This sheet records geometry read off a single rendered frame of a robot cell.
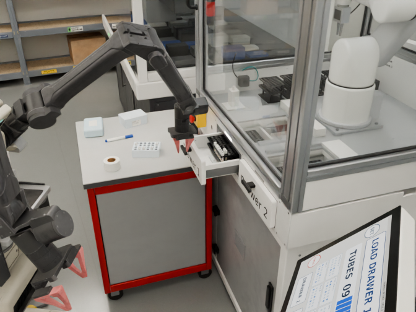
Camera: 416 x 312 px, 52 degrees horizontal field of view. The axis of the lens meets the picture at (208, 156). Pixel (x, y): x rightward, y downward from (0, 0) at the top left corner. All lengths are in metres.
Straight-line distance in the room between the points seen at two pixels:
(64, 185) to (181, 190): 1.47
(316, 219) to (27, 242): 0.86
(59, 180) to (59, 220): 2.43
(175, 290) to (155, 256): 0.28
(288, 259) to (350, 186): 0.32
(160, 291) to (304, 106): 1.50
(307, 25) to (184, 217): 1.23
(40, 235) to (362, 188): 0.96
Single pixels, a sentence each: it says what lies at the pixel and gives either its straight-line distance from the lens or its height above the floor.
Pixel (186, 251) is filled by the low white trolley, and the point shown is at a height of 0.25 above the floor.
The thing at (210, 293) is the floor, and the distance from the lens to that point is 2.35.
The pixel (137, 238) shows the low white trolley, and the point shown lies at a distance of 2.08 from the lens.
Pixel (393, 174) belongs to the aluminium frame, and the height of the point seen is 1.02.
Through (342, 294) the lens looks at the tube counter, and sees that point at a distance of 0.91.
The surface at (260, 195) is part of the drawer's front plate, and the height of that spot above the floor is 0.90.
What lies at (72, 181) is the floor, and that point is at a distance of 3.31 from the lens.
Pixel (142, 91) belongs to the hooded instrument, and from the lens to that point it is 2.45.
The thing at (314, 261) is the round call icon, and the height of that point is 1.02.
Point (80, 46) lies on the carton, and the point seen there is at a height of 0.34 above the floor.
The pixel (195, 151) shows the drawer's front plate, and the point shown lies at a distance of 1.67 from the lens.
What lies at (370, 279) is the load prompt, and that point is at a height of 1.16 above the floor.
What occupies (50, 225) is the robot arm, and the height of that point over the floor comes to 1.21.
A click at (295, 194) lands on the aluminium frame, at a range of 1.30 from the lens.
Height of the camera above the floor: 1.76
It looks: 30 degrees down
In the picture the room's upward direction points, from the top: straight up
